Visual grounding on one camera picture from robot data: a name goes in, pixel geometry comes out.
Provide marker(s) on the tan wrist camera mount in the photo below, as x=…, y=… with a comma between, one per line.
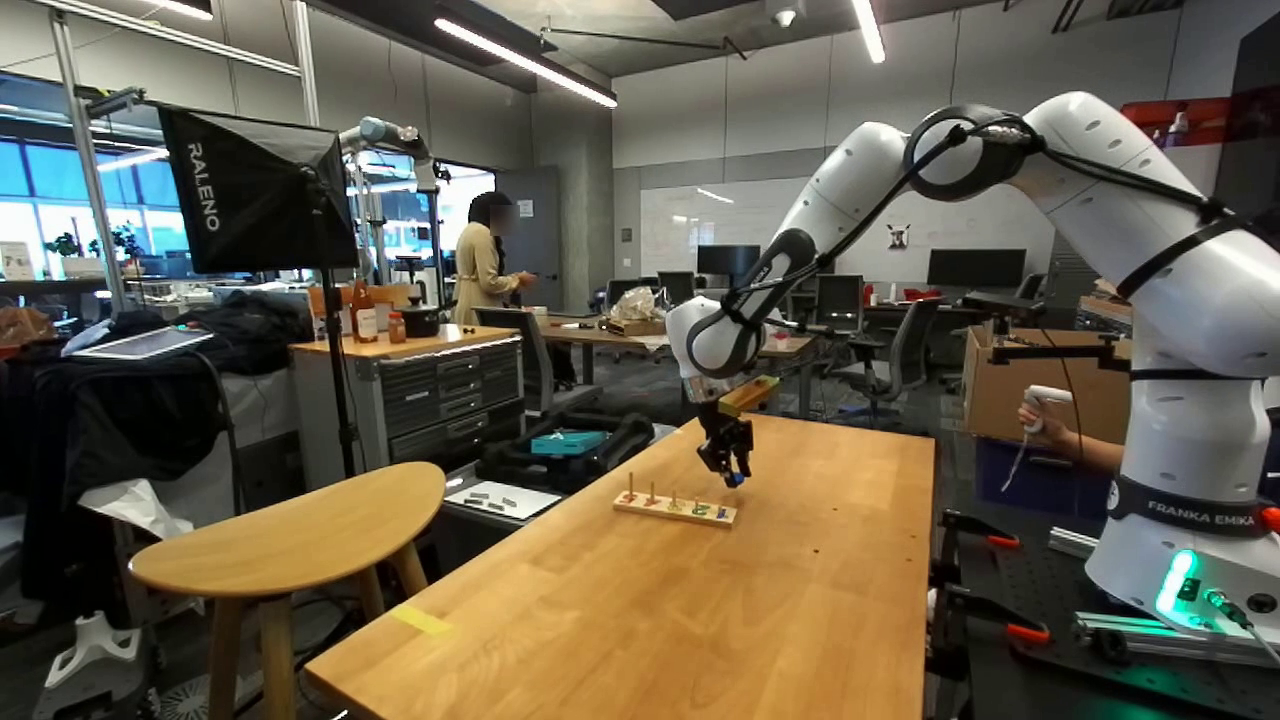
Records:
x=746, y=395

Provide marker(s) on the wooden kidney-shaped stool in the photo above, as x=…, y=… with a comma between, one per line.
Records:
x=293, y=534

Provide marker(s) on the yellow tape strip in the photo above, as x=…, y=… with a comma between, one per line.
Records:
x=421, y=623

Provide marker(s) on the orange bottle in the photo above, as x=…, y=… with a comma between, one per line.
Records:
x=365, y=319

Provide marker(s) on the grey tray with parts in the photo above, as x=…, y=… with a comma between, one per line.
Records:
x=502, y=502

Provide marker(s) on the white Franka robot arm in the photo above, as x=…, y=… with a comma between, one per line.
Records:
x=1203, y=306

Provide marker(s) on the person in beige coat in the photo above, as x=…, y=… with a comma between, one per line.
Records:
x=480, y=267

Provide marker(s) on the small blue object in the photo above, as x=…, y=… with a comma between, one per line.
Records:
x=733, y=479

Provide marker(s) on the wide black computer monitor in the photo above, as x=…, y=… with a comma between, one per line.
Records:
x=977, y=270

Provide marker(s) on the blue plastic bin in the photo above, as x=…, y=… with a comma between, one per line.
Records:
x=1041, y=483

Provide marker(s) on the brown cardboard box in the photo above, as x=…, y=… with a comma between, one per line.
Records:
x=1013, y=384

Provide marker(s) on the person's bare forearm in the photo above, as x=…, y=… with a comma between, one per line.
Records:
x=1101, y=452

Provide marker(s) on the white plastic floor stand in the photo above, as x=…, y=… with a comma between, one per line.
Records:
x=90, y=665

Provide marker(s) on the wooden peg board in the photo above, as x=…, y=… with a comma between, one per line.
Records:
x=654, y=502

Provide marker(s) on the white handheld controller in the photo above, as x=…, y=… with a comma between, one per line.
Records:
x=1048, y=397

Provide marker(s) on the black softbox light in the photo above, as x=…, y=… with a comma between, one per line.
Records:
x=262, y=192

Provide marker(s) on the grey office chair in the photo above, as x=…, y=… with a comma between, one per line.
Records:
x=904, y=352

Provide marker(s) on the person's bare hand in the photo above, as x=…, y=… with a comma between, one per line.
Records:
x=1048, y=433

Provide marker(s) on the crumpled beige plastic bag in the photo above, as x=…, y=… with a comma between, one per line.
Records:
x=638, y=312

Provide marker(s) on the open silver laptop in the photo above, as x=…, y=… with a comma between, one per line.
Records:
x=140, y=340

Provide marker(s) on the black bag with teal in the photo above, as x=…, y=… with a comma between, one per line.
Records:
x=567, y=445

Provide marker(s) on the silver metal pole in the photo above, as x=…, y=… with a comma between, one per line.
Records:
x=87, y=160

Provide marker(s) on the black light stand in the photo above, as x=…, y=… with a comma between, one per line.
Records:
x=338, y=375

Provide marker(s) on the grey drawer cabinet wooden top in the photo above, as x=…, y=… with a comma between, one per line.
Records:
x=425, y=395

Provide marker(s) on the black jacket pile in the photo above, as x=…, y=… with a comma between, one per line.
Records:
x=262, y=331

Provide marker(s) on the red wall banner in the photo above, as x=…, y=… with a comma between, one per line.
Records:
x=1175, y=121

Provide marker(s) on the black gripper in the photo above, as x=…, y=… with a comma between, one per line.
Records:
x=723, y=433

